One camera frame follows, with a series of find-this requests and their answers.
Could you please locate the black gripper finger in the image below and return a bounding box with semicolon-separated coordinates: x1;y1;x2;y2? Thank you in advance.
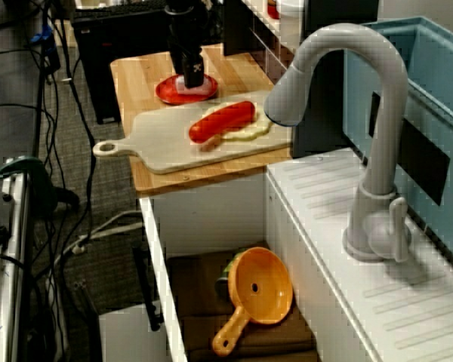
182;52;205;90
171;51;186;77

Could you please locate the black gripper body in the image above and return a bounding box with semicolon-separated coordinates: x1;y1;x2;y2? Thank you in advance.
165;9;209;58

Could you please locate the white and red toy sushi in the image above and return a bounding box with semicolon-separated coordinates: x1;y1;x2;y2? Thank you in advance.
174;73;213;95

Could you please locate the red toy sausage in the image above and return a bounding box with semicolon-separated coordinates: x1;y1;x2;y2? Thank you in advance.
188;100;256;145

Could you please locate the red round plate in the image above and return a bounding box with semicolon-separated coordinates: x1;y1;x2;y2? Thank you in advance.
154;73;219;106

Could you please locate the wooden kitchen countertop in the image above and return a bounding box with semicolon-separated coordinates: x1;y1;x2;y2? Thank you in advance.
109;43;294;195

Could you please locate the narrow dark kitchen panel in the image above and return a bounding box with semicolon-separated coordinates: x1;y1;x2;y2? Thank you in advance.
223;0;258;57

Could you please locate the black box stand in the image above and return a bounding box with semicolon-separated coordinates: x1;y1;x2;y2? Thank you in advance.
72;3;174;125

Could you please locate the pale yellow scalloped plate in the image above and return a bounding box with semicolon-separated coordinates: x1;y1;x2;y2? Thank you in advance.
202;103;275;143

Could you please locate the white plastic cup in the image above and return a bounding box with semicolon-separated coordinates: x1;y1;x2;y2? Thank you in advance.
277;0;307;42

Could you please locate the green toy can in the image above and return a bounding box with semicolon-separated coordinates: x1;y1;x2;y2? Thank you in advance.
215;253;246;299

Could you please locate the grey toy faucet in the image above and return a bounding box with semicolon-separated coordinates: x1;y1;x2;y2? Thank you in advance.
263;23;414;263

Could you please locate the black tape patch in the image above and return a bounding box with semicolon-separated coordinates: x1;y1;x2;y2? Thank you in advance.
368;90;451;207

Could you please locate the teal plastic bin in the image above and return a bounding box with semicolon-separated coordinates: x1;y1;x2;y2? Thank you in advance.
343;15;453;272

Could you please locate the orange toy strainer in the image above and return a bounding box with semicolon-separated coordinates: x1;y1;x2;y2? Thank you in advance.
211;247;294;357

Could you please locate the white cabinet block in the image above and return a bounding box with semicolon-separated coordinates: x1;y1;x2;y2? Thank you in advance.
97;303;168;362

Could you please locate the white toy sink unit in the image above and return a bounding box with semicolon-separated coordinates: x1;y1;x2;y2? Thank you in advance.
138;146;453;362

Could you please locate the beige cutting board with handle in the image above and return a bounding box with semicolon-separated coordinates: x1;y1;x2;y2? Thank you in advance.
92;89;294;175

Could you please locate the black cable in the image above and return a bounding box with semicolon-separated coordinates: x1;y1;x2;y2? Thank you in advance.
52;0;99;265

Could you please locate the blue cable connector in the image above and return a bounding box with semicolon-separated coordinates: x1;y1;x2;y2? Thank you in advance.
29;26;56;44

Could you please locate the grey cable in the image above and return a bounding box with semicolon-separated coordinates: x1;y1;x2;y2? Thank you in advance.
54;210;144;265

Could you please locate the black bar handle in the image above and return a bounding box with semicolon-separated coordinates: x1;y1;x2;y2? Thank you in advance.
131;244;165;333

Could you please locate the white metal frame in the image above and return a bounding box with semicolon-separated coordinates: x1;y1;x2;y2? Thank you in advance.
0;158;37;362

